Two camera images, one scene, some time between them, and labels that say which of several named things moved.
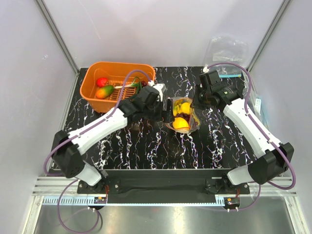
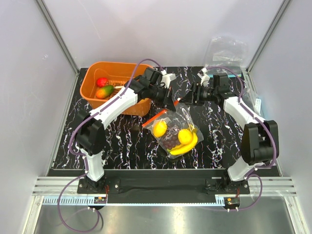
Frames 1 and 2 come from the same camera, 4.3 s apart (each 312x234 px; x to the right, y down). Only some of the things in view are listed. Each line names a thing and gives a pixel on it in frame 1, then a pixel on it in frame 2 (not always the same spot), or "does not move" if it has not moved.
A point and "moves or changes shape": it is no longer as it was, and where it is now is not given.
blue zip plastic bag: x=221 y=49 does not move
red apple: x=102 y=82 does not move
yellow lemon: x=179 y=123 to x=160 y=128
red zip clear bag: x=185 y=120 moves or changes shape
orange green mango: x=105 y=91 does not move
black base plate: x=163 y=186 does not move
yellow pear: x=185 y=107 to x=185 y=136
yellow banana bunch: x=177 y=105 to x=184 y=148
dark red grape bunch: x=184 y=115 to x=171 y=138
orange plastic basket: x=116 y=72 does not move
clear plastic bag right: x=254 y=102 does not move
